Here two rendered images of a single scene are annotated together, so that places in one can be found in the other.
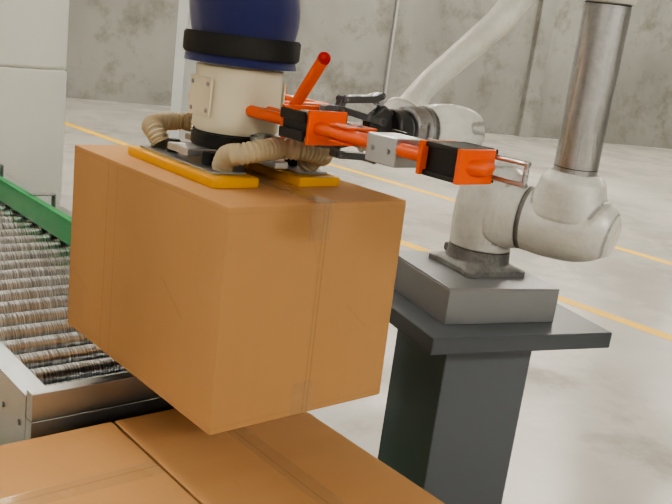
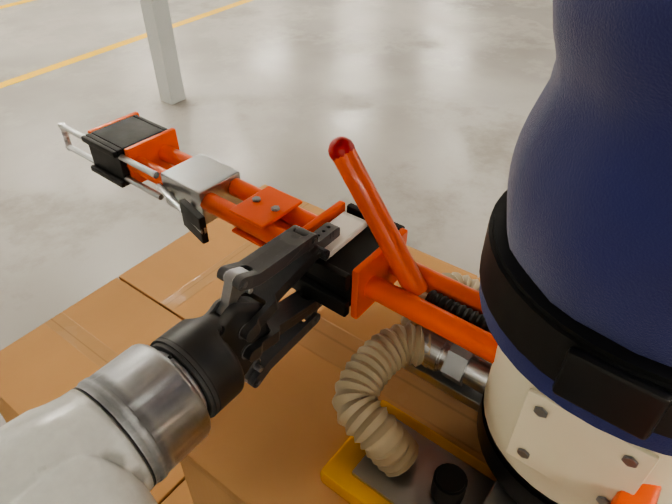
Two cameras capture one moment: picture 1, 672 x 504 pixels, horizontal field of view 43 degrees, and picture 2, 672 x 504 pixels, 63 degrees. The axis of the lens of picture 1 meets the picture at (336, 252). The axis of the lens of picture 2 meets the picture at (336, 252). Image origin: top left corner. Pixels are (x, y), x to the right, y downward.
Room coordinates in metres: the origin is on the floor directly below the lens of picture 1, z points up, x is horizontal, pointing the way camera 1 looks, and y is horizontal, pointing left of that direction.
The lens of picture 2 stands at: (1.89, -0.02, 1.54)
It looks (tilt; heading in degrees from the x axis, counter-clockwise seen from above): 39 degrees down; 169
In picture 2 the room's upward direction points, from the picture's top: straight up
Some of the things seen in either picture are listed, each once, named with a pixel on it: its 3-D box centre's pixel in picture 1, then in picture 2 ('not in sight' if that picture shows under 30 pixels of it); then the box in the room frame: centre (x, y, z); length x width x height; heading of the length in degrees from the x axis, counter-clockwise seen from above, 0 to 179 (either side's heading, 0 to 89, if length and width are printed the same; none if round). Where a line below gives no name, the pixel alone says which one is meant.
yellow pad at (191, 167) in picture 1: (190, 157); not in sight; (1.62, 0.30, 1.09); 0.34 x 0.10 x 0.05; 41
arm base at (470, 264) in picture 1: (472, 254); not in sight; (2.08, -0.34, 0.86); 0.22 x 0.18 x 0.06; 29
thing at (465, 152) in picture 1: (455, 161); (135, 146); (1.22, -0.15, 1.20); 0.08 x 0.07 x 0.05; 41
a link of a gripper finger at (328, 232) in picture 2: (333, 103); (317, 233); (1.50, 0.04, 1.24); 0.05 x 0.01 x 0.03; 132
